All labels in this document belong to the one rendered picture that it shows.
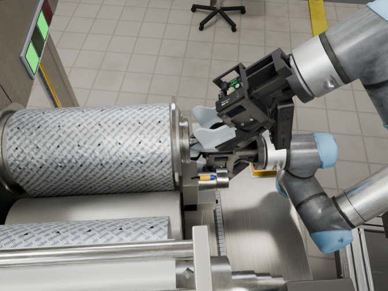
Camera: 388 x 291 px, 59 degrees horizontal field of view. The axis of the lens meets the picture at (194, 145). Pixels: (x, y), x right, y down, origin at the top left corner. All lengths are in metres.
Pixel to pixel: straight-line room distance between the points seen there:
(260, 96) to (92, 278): 0.32
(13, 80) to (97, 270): 0.57
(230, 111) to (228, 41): 2.32
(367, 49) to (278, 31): 2.51
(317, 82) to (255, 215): 0.50
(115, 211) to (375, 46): 0.40
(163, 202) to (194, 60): 2.13
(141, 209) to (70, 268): 0.25
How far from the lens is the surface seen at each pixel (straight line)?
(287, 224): 0.90
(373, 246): 1.77
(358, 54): 0.46
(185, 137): 0.52
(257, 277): 0.37
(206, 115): 0.56
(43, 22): 0.97
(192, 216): 0.70
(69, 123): 0.53
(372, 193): 0.74
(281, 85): 0.49
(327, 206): 0.76
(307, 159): 0.72
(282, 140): 0.56
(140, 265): 0.28
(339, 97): 2.54
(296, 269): 0.86
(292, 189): 0.79
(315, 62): 0.46
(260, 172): 0.93
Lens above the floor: 1.70
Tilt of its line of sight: 55 degrees down
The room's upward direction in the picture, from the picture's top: straight up
